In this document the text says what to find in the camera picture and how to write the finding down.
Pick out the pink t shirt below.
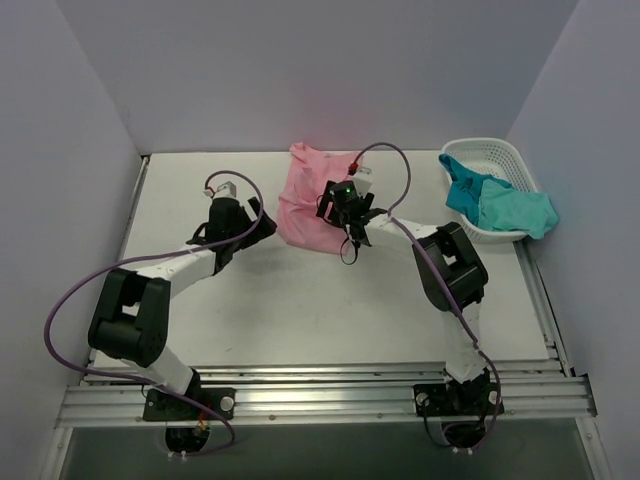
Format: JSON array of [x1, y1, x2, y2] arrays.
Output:
[[276, 143, 357, 255]]

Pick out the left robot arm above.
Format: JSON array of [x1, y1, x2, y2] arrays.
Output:
[[88, 196, 277, 419]]

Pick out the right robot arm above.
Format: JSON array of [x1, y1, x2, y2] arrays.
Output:
[[316, 180, 490, 413]]

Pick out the teal t shirt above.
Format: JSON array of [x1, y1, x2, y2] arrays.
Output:
[[439, 153, 559, 240]]

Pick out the white plastic basket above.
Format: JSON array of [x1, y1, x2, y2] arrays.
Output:
[[441, 137, 538, 244]]

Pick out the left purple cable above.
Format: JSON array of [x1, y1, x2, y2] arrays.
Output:
[[43, 170, 265, 458]]

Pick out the purple cable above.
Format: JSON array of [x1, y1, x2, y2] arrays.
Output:
[[349, 143, 503, 449], [43, 170, 265, 458]]

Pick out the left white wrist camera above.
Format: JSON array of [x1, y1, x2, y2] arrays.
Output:
[[203, 181, 237, 199]]

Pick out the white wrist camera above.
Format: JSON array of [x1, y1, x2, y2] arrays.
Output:
[[348, 163, 373, 197], [203, 181, 237, 199]]

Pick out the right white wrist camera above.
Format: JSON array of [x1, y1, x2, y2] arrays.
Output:
[[348, 163, 373, 197]]

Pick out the right black cable loop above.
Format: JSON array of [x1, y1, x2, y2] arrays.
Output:
[[339, 224, 362, 266]]

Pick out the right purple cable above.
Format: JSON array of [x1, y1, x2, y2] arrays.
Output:
[[349, 143, 503, 449]]

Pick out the aluminium mounting rail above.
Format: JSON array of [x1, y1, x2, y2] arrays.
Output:
[[56, 360, 597, 428]]

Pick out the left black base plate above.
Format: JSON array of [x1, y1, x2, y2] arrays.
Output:
[[142, 388, 236, 422]]

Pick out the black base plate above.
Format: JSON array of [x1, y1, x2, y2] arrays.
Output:
[[142, 388, 236, 422], [413, 381, 505, 417]]

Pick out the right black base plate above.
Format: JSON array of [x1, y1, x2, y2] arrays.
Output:
[[413, 381, 505, 417]]

